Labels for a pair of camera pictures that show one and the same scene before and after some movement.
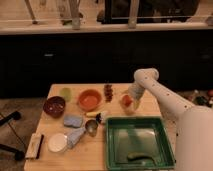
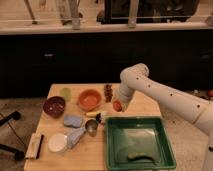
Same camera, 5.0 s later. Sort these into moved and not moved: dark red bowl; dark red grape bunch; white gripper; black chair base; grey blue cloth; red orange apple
Moved: white gripper; red orange apple
Not moved: dark red grape bunch; black chair base; dark red bowl; grey blue cloth
